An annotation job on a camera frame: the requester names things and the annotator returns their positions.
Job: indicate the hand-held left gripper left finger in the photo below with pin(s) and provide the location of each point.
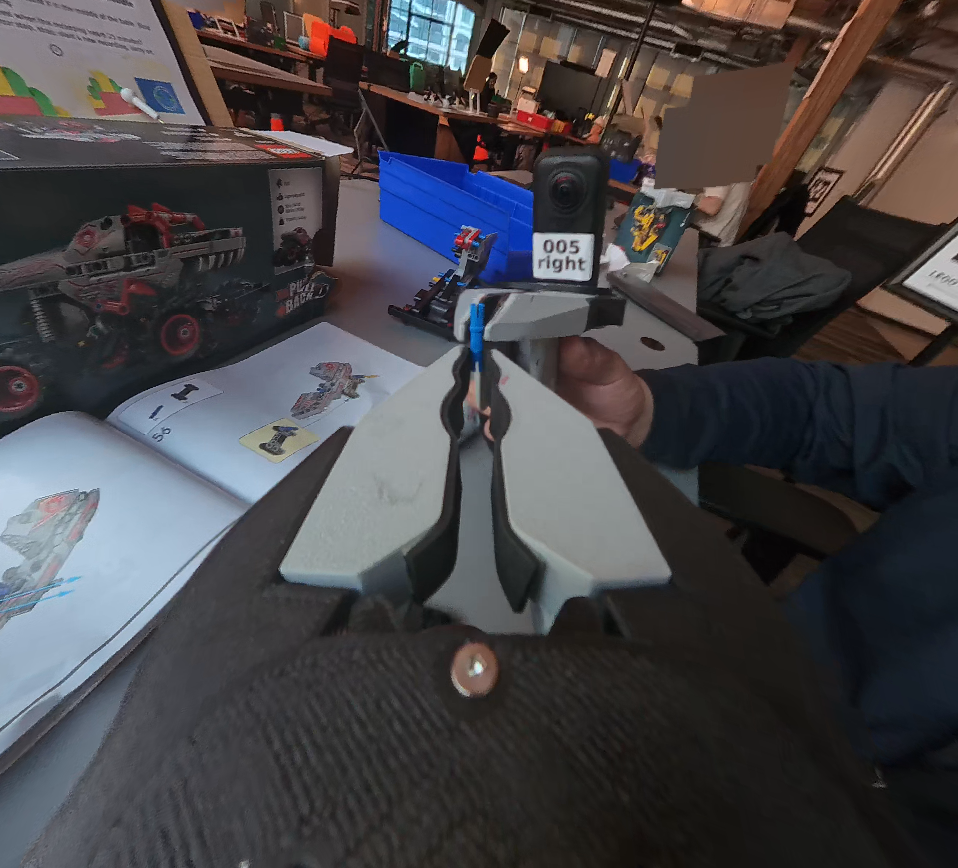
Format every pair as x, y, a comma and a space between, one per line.
374, 479

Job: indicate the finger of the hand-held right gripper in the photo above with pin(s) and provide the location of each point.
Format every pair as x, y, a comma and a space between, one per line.
462, 323
539, 316

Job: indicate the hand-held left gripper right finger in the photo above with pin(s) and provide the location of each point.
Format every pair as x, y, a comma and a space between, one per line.
576, 494

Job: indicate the small blue lego pin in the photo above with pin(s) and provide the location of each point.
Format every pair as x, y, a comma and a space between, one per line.
477, 329

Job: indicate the person's right forearm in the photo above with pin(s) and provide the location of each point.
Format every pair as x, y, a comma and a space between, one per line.
786, 419

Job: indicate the black lego chassis build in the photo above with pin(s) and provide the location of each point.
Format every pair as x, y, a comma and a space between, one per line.
441, 295

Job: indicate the yellow printed lego bag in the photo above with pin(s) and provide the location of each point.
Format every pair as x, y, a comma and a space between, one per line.
651, 232

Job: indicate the lego instruction booklet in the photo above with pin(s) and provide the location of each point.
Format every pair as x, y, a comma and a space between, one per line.
135, 509

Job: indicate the black lego set box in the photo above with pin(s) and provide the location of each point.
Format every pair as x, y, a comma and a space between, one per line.
150, 269

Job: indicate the person's right hand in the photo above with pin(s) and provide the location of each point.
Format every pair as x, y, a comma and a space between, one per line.
606, 389

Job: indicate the red storage box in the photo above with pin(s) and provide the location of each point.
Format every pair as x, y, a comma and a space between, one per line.
535, 121

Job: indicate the black computer monitor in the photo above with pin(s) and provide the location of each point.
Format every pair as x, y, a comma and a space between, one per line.
580, 86

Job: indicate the blue plastic bin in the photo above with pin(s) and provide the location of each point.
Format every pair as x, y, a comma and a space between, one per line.
434, 202

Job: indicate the black floor lamp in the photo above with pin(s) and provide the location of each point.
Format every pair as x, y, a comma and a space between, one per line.
651, 30

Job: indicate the grey jacket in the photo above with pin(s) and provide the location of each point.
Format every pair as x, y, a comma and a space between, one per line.
771, 277

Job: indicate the large window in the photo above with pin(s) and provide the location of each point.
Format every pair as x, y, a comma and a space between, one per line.
434, 22

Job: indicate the black chair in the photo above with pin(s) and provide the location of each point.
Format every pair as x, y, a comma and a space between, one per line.
861, 239

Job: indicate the wooden support beam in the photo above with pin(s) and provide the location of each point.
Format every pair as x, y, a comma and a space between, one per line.
846, 52

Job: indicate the black framed sign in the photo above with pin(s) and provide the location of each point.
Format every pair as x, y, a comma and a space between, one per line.
935, 277

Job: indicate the printed instruction sign board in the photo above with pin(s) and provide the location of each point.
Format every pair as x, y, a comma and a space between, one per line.
75, 7

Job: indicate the small framed wall picture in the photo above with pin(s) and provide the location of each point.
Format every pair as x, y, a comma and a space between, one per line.
823, 191

